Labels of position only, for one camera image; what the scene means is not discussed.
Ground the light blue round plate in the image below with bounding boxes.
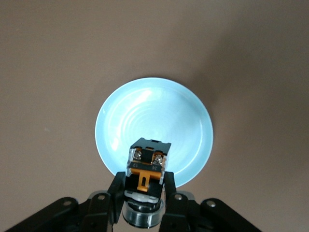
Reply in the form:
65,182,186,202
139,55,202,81
94,77,215,189

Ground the black and orange switch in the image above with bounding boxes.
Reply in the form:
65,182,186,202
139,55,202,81
122,137,172,228

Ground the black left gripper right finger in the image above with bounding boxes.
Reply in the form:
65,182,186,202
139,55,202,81
163,171,264,232

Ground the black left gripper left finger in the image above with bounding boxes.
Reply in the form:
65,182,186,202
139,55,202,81
6,171,126,232

